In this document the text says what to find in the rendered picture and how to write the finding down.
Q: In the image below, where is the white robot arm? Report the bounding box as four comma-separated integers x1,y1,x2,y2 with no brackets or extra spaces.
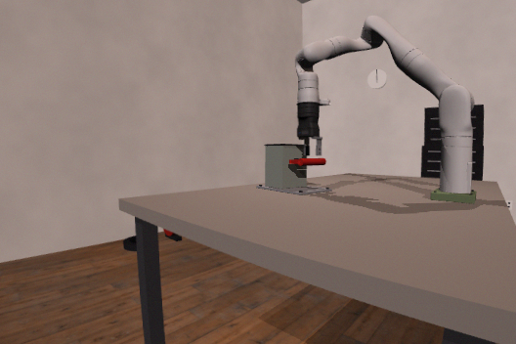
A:
295,16,475,194

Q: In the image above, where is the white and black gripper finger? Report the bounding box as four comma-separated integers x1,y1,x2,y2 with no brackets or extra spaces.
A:
298,137,310,155
312,137,323,155

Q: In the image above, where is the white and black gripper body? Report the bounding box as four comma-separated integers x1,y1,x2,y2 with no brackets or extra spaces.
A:
297,88,330,138

